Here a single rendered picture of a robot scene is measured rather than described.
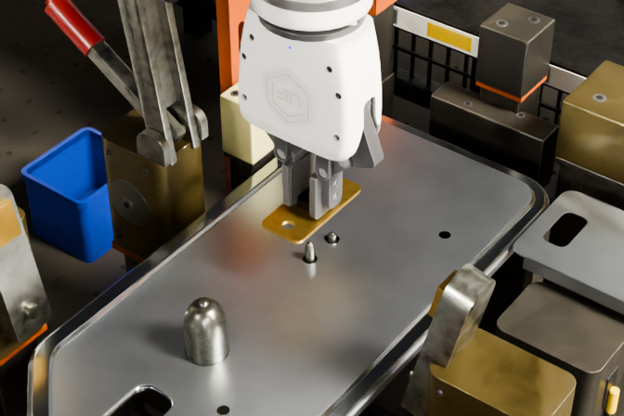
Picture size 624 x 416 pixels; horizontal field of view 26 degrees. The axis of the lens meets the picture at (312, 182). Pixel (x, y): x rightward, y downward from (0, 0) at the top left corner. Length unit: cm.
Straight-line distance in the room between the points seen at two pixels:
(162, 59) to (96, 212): 45
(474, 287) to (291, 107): 19
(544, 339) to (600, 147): 20
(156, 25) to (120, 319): 23
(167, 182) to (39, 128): 66
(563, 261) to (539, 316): 5
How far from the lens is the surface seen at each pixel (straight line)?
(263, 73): 96
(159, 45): 107
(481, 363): 94
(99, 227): 152
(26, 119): 177
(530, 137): 122
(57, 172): 158
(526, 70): 121
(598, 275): 108
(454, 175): 116
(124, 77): 111
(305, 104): 94
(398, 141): 120
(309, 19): 89
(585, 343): 106
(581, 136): 117
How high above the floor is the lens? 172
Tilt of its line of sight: 39 degrees down
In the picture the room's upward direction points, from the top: straight up
